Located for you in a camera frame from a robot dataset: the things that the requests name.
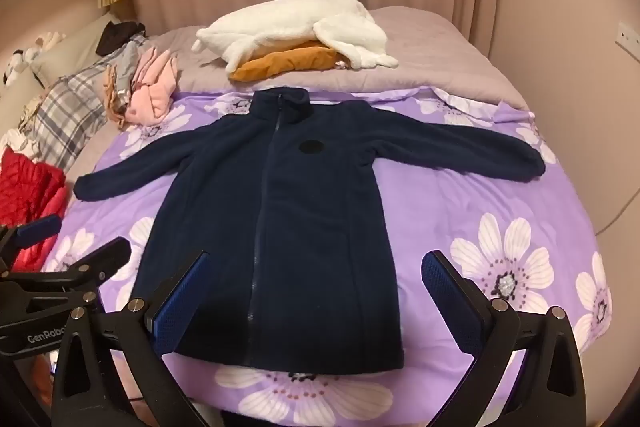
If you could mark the orange garment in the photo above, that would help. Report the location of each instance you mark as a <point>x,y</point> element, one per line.
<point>285,62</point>

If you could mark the plaid pillow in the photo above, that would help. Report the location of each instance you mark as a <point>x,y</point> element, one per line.
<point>65,117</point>

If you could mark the white fluffy blanket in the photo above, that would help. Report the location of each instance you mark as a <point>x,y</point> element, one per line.
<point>290,22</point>

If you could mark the pink garment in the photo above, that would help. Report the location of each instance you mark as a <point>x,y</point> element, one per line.
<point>150,97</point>

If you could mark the white lace cloth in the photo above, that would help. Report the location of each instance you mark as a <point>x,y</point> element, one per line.
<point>12,141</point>

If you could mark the purple floral bedsheet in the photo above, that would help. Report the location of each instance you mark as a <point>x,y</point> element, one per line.
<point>425,207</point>

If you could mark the grey garment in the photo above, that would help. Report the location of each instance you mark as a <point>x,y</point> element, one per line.
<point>127,62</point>

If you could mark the navy fleece jacket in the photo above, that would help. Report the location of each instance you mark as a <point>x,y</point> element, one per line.
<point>300,232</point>

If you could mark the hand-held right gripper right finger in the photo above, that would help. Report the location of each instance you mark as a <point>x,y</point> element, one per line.
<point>450,302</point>

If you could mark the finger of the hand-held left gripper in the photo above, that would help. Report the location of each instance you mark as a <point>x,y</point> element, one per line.
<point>37,229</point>
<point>102,259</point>

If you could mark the white wall power strip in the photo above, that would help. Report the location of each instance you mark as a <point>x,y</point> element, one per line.
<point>629,36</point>

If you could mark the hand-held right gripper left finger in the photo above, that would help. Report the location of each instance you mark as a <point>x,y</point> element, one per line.
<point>180,297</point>

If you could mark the red quilted jacket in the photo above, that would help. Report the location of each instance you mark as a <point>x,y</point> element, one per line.
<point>25,187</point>

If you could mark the white plush toy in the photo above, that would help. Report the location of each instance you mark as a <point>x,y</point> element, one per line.
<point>50,39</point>
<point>15,63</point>

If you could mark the beige patterned cloth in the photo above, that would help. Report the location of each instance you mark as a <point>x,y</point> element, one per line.
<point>112,102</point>

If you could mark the black cloth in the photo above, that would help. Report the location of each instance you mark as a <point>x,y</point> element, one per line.
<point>117,37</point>

